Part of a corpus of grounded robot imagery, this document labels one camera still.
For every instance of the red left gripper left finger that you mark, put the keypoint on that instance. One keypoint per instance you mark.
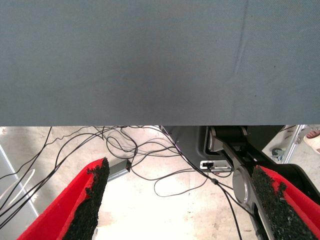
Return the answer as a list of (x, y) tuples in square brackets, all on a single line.
[(62, 207)]

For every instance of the white connector panel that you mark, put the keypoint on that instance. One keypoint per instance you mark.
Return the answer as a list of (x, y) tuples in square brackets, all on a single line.
[(220, 165)]

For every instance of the grey metal adapter box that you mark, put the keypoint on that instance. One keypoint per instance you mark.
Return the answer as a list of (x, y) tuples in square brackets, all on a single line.
[(117, 170)]

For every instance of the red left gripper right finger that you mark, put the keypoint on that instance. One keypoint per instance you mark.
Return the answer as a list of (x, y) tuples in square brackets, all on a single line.
[(287, 207)]

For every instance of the aluminium profile frame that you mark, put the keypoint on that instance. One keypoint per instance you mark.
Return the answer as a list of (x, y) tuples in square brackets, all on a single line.
[(293, 142)]

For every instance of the grey caster wheel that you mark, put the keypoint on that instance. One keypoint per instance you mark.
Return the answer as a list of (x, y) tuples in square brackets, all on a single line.
[(278, 153)]

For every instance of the dark table cloth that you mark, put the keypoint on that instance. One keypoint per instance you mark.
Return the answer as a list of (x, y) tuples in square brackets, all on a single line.
[(150, 62)]

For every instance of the dark grey robot chassis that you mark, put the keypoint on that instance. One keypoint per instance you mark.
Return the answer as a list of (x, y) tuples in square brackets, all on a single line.
[(187, 142)]

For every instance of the person's foot in sandal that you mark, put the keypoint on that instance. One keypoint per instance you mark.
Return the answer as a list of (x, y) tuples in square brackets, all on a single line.
[(313, 140)]

